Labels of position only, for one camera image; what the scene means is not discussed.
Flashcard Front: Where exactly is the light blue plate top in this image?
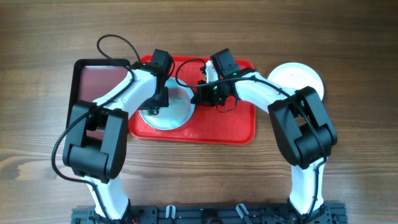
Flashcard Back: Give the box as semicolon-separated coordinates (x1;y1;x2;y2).
139;77;195;131

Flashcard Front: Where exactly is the white plate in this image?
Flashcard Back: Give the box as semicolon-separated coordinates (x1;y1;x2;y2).
267;62;325;100

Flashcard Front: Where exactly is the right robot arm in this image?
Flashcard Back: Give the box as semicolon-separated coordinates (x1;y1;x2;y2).
191;49;337;222

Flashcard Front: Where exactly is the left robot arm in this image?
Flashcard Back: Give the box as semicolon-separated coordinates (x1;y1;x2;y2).
62;49;175;223

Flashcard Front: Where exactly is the red plastic tray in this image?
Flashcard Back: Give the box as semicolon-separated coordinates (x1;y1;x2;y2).
127;54;257;146

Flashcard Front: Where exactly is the black tray with red water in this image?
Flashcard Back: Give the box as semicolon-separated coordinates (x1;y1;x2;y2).
66;59;127;126

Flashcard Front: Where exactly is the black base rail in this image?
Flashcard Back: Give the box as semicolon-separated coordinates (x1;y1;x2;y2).
70;202;348;224

